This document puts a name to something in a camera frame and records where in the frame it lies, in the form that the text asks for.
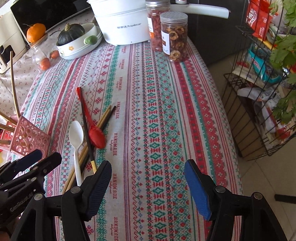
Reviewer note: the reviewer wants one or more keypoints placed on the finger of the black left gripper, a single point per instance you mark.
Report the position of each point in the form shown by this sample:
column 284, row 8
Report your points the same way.
column 42, row 169
column 10, row 169

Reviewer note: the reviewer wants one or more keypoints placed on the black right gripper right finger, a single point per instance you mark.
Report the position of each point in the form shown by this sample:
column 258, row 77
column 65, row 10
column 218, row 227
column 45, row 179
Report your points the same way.
column 214, row 202

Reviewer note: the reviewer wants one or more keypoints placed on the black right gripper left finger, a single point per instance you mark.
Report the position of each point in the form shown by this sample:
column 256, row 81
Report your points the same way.
column 81, row 203

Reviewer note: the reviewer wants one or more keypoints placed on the wooden chopstick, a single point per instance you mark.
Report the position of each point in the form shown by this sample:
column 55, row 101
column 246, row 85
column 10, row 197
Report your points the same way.
column 8, row 118
column 83, row 150
column 7, row 128

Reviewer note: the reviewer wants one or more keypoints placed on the black chopstick gold tip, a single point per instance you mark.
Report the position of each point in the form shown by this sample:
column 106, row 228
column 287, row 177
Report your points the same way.
column 90, row 151
column 92, row 148

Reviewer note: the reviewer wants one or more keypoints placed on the pink plastic utensil basket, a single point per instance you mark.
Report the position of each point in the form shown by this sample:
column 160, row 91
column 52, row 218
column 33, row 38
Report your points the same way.
column 25, row 138

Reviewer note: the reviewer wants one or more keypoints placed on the white plastic spoon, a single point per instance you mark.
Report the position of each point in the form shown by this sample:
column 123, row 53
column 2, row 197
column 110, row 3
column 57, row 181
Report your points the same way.
column 76, row 137

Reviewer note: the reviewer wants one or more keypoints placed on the red plastic spoon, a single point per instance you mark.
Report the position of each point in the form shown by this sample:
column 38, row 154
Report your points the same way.
column 96, row 136

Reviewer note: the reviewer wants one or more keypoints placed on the floral white cloth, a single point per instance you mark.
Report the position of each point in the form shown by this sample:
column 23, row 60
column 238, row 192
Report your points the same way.
column 25, row 71

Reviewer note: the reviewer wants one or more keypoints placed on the patterned striped tablecloth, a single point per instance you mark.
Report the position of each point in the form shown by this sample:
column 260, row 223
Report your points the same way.
column 165, row 114

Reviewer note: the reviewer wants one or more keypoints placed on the long wooden stick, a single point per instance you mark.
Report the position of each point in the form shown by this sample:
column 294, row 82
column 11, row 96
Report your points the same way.
column 13, row 88

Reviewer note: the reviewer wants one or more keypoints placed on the glass jar wooden lid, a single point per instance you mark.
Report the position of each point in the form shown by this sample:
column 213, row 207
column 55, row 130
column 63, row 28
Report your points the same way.
column 45, row 54

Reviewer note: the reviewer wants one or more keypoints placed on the white air fryer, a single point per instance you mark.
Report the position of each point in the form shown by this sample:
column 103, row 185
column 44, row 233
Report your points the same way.
column 11, row 40

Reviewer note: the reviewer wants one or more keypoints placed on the orange tangerine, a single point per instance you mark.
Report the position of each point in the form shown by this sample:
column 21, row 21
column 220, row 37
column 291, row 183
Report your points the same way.
column 35, row 32

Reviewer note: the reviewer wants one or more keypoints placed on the dark green pumpkin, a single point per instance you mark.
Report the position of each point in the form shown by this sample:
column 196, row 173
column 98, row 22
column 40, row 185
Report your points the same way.
column 70, row 33

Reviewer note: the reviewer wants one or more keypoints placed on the black microwave oven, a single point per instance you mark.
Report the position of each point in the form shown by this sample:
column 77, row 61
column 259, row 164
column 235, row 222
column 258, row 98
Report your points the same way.
column 48, row 12

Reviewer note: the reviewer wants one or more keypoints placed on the grey refrigerator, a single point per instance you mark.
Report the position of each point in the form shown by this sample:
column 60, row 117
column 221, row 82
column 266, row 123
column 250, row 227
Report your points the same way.
column 215, row 38

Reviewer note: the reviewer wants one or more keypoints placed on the green leafy vegetables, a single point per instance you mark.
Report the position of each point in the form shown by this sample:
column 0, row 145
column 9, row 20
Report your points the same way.
column 283, row 57

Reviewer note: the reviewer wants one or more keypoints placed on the white electric cooker pot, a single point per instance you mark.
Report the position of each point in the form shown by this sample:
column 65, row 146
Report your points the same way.
column 122, row 22

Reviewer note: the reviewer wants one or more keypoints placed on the jar of dried apple rings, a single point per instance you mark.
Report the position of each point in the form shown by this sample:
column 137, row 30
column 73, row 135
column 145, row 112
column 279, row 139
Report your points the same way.
column 174, row 31

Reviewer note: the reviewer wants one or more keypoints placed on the jar of red dried fruit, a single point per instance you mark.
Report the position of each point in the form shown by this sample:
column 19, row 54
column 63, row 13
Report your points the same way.
column 154, row 10

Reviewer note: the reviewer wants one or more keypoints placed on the black wire rack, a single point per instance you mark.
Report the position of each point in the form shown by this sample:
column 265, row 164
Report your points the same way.
column 254, row 86

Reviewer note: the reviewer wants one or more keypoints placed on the white ceramic bowl green handle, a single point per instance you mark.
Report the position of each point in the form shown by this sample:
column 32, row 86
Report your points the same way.
column 82, row 45

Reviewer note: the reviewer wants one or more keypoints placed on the white pan handle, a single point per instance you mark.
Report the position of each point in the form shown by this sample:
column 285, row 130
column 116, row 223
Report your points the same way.
column 201, row 9

